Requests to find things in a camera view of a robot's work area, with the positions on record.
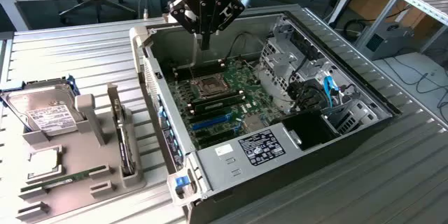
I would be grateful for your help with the silver CPU chip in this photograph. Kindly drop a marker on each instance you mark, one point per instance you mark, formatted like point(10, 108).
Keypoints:
point(43, 163)

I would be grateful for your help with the black office chair base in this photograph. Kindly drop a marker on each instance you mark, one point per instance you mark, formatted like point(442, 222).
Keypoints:
point(97, 3)

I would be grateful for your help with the silver chipset heatsink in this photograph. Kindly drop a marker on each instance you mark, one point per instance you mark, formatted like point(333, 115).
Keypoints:
point(254, 124)

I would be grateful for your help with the dark RAM stick with label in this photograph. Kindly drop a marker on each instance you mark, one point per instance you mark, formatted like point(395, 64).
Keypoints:
point(214, 106)

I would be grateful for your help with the black RAM slot bank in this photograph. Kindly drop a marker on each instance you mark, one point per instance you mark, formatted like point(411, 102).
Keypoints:
point(210, 69)

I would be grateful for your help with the aluminium frame rack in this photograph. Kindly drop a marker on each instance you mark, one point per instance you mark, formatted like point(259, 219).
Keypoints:
point(426, 2)

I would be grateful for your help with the open black PC case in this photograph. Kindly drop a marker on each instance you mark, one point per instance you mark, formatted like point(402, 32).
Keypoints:
point(315, 176)

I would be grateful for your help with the silver power supply unit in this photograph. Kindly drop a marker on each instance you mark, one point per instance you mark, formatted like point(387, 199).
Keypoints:
point(225, 166)

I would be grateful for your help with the perforated metal disk bay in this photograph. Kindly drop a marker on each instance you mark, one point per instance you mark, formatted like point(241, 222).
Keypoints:
point(287, 61)

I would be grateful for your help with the green motherboard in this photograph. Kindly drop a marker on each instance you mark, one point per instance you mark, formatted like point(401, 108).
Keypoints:
point(245, 82)

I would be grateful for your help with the metal CPU socket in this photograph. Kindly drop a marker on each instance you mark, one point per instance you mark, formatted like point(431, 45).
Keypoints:
point(210, 86)

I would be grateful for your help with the blue expansion slot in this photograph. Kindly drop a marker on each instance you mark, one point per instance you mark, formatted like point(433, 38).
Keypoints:
point(210, 122)

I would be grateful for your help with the grey parts rack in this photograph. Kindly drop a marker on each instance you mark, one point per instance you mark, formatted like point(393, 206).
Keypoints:
point(81, 161)

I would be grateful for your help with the grey control box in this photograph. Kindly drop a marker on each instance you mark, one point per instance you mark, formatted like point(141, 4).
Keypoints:
point(389, 41)

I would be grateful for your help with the green RAM stick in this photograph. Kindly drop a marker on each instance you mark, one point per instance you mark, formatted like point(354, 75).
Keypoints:
point(81, 175)

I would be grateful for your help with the graphics card with metal bracket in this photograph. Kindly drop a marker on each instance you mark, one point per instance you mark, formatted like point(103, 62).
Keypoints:
point(123, 134)

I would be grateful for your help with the hard disk drive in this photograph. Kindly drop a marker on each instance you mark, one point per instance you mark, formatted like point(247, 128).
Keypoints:
point(75, 89)

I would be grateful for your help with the blue case latch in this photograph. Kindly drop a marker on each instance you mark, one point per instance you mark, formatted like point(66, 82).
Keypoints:
point(181, 182)

